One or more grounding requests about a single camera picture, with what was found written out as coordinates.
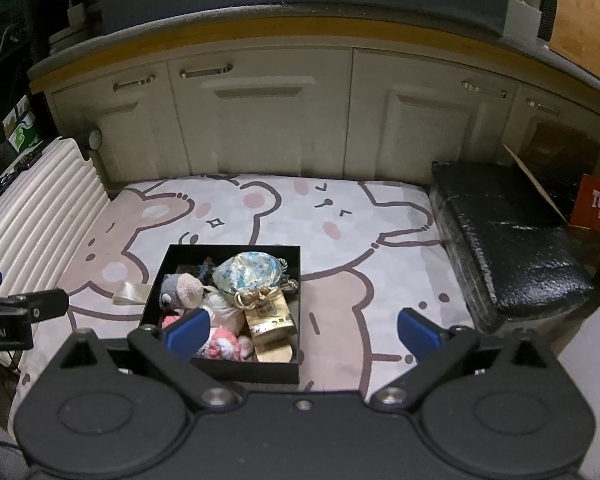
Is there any metal cabinet handle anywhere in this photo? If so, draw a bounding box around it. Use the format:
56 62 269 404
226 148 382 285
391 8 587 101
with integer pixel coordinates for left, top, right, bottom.
112 75 157 92
179 64 234 79
525 97 562 116
461 79 508 99

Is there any red printed box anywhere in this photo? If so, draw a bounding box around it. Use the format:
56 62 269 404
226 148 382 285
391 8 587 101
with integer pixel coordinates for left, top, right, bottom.
567 174 600 235

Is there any white yarn ball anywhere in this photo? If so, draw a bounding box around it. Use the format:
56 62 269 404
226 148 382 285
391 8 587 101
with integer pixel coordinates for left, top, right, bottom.
202 290 246 332

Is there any white round appliance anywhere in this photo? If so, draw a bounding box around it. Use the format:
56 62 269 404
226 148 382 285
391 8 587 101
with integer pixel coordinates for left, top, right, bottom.
47 10 88 44

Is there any printed cartoon blanket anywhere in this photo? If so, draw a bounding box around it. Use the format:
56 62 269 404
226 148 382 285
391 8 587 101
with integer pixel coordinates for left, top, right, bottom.
10 174 476 401

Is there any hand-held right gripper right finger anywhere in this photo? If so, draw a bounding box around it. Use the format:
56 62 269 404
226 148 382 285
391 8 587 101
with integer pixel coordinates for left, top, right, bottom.
367 307 566 411

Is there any green white carton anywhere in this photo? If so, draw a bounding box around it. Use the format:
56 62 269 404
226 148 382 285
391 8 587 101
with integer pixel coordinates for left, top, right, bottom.
2 95 36 151

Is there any white ribbed suitcase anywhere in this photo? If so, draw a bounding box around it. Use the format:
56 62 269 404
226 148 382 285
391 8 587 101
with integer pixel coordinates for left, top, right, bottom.
0 137 111 361

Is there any black cardboard box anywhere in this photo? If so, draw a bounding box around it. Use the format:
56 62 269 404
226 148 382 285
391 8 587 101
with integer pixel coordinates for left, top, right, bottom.
139 244 302 385

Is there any blue white floral pouch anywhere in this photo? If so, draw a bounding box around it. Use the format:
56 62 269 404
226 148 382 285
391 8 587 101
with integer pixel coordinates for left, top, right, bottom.
212 251 283 293

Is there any grey gold rope bundle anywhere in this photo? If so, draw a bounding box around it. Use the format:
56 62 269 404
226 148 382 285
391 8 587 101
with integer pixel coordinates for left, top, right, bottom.
279 257 301 294

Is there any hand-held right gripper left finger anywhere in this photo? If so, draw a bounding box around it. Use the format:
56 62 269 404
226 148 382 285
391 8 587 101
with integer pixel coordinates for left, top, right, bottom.
42 307 246 411

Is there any small gold gift box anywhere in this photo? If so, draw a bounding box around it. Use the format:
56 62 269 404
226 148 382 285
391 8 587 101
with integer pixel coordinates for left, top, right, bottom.
235 287 297 363

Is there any grey wood-edged countertop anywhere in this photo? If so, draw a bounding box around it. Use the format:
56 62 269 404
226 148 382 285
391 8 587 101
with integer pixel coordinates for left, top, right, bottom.
27 2 600 111

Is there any cream cabinet door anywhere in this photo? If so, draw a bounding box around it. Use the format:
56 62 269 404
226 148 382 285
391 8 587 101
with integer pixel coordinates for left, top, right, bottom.
350 50 518 187
167 47 356 179
502 87 600 167
47 62 191 187

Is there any black wrapped bundle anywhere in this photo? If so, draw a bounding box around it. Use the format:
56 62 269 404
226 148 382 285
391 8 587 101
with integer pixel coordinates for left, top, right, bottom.
430 160 595 333

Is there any grey crochet toy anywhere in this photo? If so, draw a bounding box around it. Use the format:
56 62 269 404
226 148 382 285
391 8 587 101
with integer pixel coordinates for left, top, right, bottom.
159 272 206 311

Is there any brown blue yarn bundle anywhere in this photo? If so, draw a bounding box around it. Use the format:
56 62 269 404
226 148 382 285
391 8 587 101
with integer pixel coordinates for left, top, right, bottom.
197 257 222 282

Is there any pink white crochet doll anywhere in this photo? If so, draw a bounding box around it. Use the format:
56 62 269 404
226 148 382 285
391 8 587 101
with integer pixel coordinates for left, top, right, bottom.
160 312 253 361

